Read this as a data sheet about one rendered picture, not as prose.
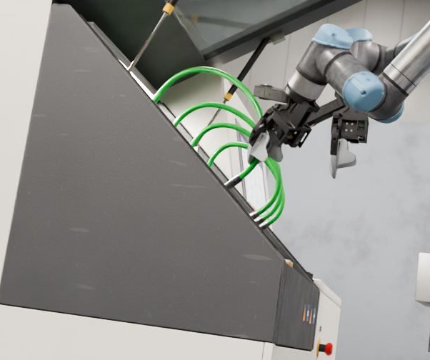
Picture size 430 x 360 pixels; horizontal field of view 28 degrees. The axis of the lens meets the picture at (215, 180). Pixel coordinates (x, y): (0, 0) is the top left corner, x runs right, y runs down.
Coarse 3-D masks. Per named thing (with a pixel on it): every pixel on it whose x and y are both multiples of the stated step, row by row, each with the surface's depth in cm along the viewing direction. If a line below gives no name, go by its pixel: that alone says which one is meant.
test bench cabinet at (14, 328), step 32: (0, 320) 177; (32, 320) 176; (64, 320) 174; (96, 320) 173; (0, 352) 176; (32, 352) 174; (64, 352) 173; (96, 352) 171; (128, 352) 170; (160, 352) 168; (192, 352) 167; (224, 352) 166; (256, 352) 164
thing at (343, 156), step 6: (342, 144) 203; (342, 150) 203; (348, 150) 202; (330, 156) 202; (336, 156) 202; (342, 156) 202; (348, 156) 202; (354, 156) 202; (330, 162) 203; (336, 162) 202; (342, 162) 202; (348, 162) 202; (330, 168) 203
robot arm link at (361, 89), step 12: (336, 60) 174; (348, 60) 173; (324, 72) 176; (336, 72) 173; (348, 72) 171; (360, 72) 171; (336, 84) 173; (348, 84) 171; (360, 84) 169; (372, 84) 169; (348, 96) 171; (360, 96) 169; (372, 96) 171; (384, 96) 178; (360, 108) 171; (372, 108) 174
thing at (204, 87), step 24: (168, 96) 255; (192, 96) 253; (216, 96) 252; (192, 120) 252; (216, 120) 250; (240, 120) 274; (216, 144) 249; (264, 168) 314; (240, 192) 254; (336, 312) 287; (336, 336) 296
